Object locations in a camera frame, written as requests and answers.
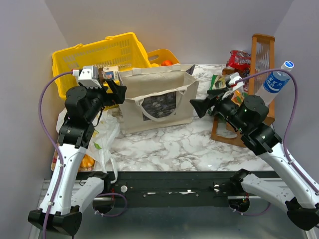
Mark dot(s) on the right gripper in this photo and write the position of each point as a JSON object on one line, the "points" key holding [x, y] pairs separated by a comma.
{"points": [[212, 105]]}

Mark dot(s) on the green snack bag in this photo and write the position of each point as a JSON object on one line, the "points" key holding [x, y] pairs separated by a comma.
{"points": [[218, 81]]}

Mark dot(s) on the red snack bag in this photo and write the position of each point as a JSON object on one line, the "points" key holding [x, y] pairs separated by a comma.
{"points": [[239, 60]]}

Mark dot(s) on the milk carton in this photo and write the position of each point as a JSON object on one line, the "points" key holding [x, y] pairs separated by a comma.
{"points": [[108, 73]]}

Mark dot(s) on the small orange pumpkin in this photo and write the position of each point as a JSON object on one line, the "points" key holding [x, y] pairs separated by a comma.
{"points": [[166, 63]]}

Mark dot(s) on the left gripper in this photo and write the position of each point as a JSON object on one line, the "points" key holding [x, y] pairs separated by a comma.
{"points": [[107, 90]]}

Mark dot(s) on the floral placemat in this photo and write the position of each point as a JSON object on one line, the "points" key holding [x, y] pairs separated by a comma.
{"points": [[54, 160]]}

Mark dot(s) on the wooden rack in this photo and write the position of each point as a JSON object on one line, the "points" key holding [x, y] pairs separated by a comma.
{"points": [[262, 58]]}

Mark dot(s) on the yellow shopping basket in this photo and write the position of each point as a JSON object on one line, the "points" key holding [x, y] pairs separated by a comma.
{"points": [[123, 50]]}

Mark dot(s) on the orange snack bag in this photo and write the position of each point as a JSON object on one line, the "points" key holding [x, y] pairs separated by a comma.
{"points": [[238, 97]]}

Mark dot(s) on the orange croissant bread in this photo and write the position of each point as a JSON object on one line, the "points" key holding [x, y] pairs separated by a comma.
{"points": [[87, 163]]}

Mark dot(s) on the beige canvas tote bag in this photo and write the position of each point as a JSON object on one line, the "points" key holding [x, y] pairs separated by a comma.
{"points": [[157, 97]]}

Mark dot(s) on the white plastic grocery bag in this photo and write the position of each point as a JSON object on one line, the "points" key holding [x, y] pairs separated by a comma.
{"points": [[100, 144]]}

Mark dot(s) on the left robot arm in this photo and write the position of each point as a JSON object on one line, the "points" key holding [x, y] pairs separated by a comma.
{"points": [[61, 210]]}

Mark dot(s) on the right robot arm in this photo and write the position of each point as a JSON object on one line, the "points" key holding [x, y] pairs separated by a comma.
{"points": [[301, 200]]}

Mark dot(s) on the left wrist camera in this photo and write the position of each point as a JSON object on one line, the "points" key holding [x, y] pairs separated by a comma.
{"points": [[87, 77]]}

